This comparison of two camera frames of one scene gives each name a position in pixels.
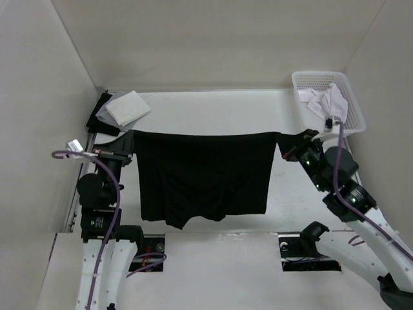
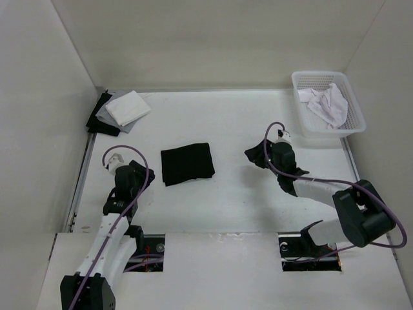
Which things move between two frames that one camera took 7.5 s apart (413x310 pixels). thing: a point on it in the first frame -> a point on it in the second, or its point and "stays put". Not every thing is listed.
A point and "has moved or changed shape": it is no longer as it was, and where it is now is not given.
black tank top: (186, 176) has moved or changed shape
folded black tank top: (99, 126) stays put
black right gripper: (290, 154) -> (255, 154)
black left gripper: (121, 149) -> (140, 172)
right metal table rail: (355, 174) stays put
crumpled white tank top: (329, 103) stays put
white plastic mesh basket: (354, 121) stays put
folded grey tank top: (105, 117) stays put
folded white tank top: (128, 108) stays put
